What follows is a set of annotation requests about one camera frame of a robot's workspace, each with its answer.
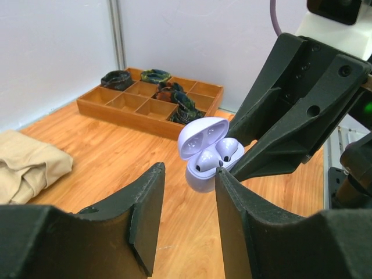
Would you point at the beige cloth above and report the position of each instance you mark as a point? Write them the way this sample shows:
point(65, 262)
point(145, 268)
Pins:
point(28, 166)

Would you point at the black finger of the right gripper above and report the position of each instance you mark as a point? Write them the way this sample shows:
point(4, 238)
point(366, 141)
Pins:
point(282, 81)
point(332, 88)

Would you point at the dark green rolled sock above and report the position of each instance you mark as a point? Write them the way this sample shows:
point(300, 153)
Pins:
point(186, 112)

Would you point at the black orange rolled sock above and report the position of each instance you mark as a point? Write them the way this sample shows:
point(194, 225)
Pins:
point(170, 92)

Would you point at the wooden compartment tray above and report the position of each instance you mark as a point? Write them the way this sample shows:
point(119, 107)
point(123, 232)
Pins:
point(137, 107)

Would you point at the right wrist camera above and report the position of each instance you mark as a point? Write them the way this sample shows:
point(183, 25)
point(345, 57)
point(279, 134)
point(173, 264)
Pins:
point(344, 25)

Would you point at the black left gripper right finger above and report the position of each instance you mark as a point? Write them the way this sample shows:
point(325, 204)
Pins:
point(258, 238)

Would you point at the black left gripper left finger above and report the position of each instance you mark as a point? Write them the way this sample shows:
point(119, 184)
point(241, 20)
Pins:
point(125, 225)

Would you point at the blue yellow rolled sock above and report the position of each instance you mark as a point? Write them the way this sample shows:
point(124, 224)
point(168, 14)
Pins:
point(155, 76)

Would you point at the purple earbud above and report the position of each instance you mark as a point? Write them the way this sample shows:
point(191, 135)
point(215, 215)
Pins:
point(207, 160)
point(226, 147)

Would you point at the purple charging case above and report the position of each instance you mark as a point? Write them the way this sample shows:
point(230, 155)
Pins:
point(205, 146)

